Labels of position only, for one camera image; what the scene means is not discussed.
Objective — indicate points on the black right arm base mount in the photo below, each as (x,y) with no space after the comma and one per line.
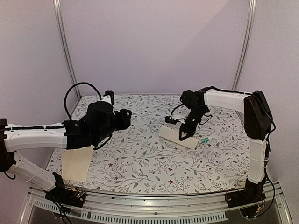
(250,200)

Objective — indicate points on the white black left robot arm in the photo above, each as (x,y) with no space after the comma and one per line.
(99,122)

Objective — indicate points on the aluminium frame post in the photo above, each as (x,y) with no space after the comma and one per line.
(63,40)
(245,44)

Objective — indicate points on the cream letter paper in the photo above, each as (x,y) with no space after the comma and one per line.
(173,136)

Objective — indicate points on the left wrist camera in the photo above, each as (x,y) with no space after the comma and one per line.
(109,97)

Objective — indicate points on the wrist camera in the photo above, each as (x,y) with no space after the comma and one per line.
(175,119)
(109,97)

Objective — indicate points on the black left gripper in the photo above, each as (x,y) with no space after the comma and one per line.
(124,121)

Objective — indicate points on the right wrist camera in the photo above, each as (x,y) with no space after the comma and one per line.
(175,119)

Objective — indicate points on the cream paper envelope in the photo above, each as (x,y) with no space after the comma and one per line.
(75,164)

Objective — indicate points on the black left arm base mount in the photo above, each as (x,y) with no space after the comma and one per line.
(60,194)

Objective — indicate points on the left aluminium frame post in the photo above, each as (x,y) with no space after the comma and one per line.
(63,40)

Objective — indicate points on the floral patterned table mat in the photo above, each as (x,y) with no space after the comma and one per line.
(138,161)

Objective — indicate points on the right aluminium frame post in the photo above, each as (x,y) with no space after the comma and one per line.
(245,44)

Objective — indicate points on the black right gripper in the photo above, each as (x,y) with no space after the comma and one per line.
(190,132)

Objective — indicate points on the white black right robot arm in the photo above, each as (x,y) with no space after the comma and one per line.
(258,124)

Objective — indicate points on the front aluminium rail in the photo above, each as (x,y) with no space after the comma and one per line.
(119,208)

